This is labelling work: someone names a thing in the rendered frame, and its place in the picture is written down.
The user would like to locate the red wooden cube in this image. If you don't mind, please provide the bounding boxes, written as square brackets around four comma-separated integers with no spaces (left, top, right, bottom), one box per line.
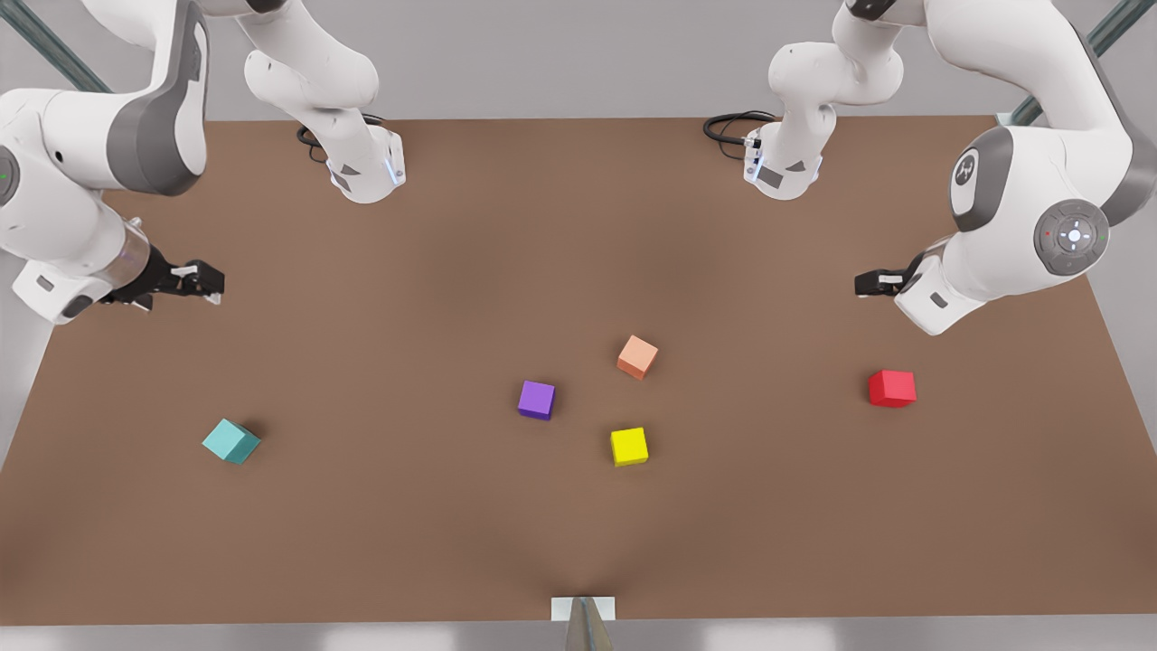
[868,369,918,410]

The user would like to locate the teal blue wooden cube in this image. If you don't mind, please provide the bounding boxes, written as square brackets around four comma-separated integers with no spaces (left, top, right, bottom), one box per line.
[202,417,262,467]

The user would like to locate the orange wooden cube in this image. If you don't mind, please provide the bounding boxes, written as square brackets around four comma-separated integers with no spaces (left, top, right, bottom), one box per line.
[616,334,660,382]

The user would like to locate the yellow wooden cube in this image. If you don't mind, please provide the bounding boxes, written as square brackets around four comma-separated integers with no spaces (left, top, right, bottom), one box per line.
[609,427,651,468]

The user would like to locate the purple wooden cube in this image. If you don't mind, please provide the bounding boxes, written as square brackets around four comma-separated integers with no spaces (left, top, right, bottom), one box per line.
[516,380,558,422]

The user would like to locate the black cable loop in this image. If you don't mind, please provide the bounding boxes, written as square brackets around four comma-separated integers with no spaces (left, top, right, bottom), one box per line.
[703,110,780,165]
[296,112,387,165]

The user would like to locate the silver frame post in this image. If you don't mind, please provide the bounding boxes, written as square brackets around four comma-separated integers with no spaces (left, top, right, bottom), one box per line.
[0,0,115,97]
[551,594,616,651]
[996,0,1157,128]

